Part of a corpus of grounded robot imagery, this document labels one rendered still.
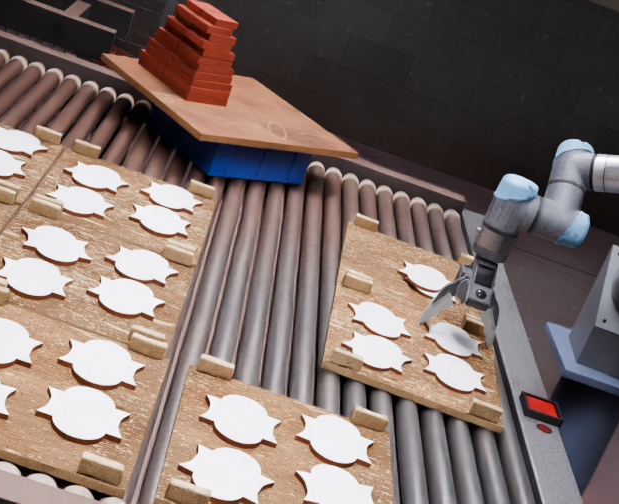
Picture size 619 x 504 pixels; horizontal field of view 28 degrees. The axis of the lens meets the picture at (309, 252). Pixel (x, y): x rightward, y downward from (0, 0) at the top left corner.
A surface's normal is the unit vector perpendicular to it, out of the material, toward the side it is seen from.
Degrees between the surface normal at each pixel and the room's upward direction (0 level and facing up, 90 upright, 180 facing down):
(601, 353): 90
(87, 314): 0
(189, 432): 0
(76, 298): 0
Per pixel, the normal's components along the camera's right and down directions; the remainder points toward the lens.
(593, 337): -0.07, 0.33
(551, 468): 0.34, -0.88
